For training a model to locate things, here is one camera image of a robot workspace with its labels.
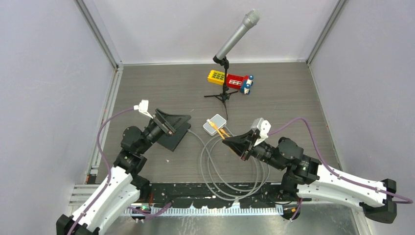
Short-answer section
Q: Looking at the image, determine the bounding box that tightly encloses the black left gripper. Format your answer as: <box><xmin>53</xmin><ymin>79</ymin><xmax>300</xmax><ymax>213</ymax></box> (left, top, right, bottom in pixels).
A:
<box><xmin>138</xmin><ymin>109</ymin><xmax>190</xmax><ymax>154</ymax></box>

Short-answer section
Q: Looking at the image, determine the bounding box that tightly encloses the black microphone tripod stand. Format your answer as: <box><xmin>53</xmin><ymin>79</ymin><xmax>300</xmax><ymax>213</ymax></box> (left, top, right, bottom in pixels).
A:
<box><xmin>204</xmin><ymin>56</ymin><xmax>238</xmax><ymax>120</ymax></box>

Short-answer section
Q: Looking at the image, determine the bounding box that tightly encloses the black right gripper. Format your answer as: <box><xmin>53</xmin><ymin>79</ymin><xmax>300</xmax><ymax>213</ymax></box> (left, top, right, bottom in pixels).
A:
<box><xmin>223</xmin><ymin>128</ymin><xmax>285</xmax><ymax>171</ymax></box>

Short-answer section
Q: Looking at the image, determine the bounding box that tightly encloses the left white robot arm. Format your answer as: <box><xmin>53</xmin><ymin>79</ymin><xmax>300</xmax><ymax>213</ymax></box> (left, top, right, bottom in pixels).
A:
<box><xmin>56</xmin><ymin>109</ymin><xmax>191</xmax><ymax>235</ymax></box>

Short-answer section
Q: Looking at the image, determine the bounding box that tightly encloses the yellow ethernet patch cable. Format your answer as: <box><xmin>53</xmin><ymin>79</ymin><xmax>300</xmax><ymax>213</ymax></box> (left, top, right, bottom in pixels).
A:
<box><xmin>206</xmin><ymin>119</ymin><xmax>231</xmax><ymax>141</ymax></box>

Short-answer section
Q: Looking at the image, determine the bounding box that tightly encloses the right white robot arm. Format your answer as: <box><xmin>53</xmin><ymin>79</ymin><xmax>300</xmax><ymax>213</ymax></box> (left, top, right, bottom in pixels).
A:
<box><xmin>222</xmin><ymin>130</ymin><xmax>397</xmax><ymax>224</ymax></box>

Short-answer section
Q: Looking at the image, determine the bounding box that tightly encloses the slotted cable duct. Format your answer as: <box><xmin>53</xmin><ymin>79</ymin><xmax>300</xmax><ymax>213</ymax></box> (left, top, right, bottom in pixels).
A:
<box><xmin>123</xmin><ymin>206</ymin><xmax>286</xmax><ymax>217</ymax></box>

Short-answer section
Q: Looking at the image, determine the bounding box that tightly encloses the black network switch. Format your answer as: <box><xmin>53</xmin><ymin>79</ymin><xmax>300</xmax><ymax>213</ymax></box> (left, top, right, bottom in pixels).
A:
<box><xmin>157</xmin><ymin>122</ymin><xmax>191</xmax><ymax>152</ymax></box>

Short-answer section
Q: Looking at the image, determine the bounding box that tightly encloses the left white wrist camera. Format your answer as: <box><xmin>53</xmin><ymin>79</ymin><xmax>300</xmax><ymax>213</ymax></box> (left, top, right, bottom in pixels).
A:
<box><xmin>133</xmin><ymin>99</ymin><xmax>153</xmax><ymax>119</ymax></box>

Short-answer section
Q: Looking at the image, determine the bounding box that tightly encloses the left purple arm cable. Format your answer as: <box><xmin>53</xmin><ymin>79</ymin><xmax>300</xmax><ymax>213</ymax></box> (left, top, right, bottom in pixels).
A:
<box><xmin>66</xmin><ymin>107</ymin><xmax>172</xmax><ymax>235</ymax></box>

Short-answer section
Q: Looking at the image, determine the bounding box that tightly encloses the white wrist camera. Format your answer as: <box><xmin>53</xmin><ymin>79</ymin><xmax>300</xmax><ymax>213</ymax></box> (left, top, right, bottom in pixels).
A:
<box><xmin>251</xmin><ymin>117</ymin><xmax>271</xmax><ymax>146</ymax></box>
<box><xmin>133</xmin><ymin>99</ymin><xmax>153</xmax><ymax>119</ymax></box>

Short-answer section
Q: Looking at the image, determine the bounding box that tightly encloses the grey handheld microphone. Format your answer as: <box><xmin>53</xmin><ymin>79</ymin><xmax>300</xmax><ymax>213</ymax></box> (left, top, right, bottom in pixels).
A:
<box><xmin>213</xmin><ymin>9</ymin><xmax>261</xmax><ymax>64</ymax></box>

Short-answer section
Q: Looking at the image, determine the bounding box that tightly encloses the grey ethernet cable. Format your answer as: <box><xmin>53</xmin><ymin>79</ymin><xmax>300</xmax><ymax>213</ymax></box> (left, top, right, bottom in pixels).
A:
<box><xmin>187</xmin><ymin>124</ymin><xmax>270</xmax><ymax>202</ymax></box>

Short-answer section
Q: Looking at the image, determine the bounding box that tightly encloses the colourful toy block vehicle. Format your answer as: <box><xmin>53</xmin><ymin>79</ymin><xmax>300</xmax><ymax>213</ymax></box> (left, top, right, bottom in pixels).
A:
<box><xmin>207</xmin><ymin>70</ymin><xmax>254</xmax><ymax>94</ymax></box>

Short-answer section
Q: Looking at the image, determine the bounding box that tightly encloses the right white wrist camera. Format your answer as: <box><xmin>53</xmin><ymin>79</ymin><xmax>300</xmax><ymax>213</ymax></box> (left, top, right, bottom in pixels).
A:
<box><xmin>251</xmin><ymin>117</ymin><xmax>271</xmax><ymax>146</ymax></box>

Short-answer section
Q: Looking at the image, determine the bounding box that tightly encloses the white network switch box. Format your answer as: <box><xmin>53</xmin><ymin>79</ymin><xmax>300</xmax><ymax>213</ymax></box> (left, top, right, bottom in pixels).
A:
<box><xmin>203</xmin><ymin>114</ymin><xmax>227</xmax><ymax>136</ymax></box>

